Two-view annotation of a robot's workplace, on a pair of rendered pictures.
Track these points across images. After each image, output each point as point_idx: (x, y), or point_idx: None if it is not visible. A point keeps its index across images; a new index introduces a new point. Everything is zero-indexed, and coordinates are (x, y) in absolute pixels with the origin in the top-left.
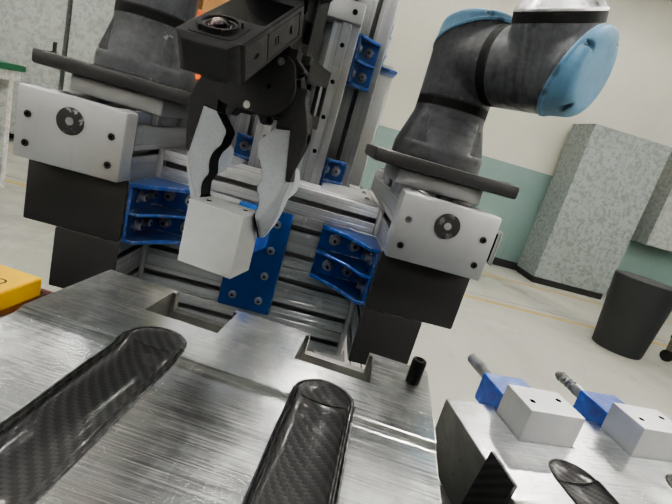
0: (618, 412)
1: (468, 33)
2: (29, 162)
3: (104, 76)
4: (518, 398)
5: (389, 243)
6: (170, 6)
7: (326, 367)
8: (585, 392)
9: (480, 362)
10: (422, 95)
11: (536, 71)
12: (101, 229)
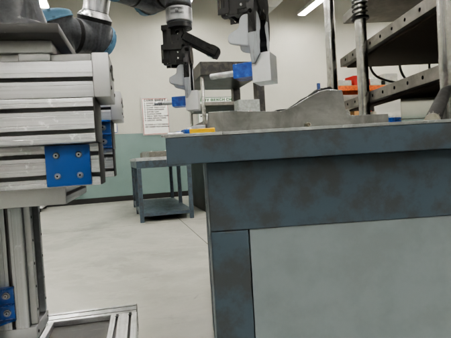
0: (189, 129)
1: (70, 20)
2: (94, 102)
3: (68, 43)
4: (200, 125)
5: (121, 113)
6: None
7: None
8: (178, 131)
9: (172, 132)
10: None
11: (105, 41)
12: (101, 137)
